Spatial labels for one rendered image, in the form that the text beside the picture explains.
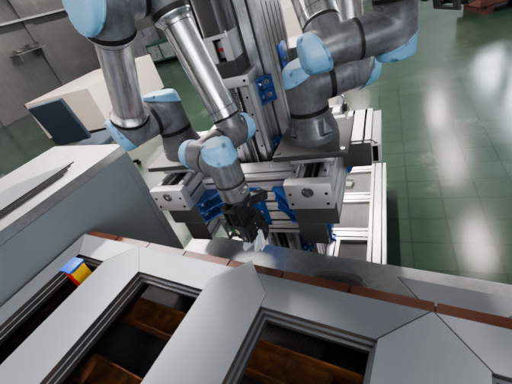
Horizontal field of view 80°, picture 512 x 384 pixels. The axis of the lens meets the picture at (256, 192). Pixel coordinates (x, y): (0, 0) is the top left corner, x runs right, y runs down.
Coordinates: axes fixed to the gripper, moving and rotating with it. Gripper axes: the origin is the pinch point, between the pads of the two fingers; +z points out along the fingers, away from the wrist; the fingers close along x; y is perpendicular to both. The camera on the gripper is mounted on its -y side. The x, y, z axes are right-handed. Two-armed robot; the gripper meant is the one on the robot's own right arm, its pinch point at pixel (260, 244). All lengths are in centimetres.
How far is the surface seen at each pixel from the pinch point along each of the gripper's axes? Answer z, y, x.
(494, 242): 86, -98, 70
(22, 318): 3, 43, -68
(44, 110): -14, -116, -315
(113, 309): 2.4, 30.7, -35.3
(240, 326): 0.6, 24.1, 6.2
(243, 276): 0.5, 11.4, 0.0
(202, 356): 0.6, 33.0, 1.1
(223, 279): 0.5, 13.5, -5.3
